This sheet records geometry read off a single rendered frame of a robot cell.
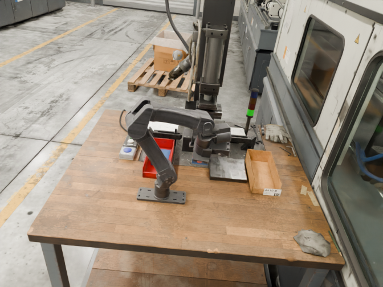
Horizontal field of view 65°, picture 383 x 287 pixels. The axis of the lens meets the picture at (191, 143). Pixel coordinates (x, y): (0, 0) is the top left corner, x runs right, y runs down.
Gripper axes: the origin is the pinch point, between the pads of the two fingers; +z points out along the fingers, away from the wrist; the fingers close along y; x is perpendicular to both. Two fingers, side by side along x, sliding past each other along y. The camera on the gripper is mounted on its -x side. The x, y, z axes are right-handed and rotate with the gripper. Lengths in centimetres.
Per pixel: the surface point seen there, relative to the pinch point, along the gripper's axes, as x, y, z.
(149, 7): 194, 828, 466
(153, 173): 19.3, -5.1, 8.0
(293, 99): -62, 83, 39
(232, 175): -16.3, 0.7, 10.0
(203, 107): 1.1, 26.2, -5.0
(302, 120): -61, 54, 26
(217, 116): -6.1, 25.6, -0.6
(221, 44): -2, 41, -30
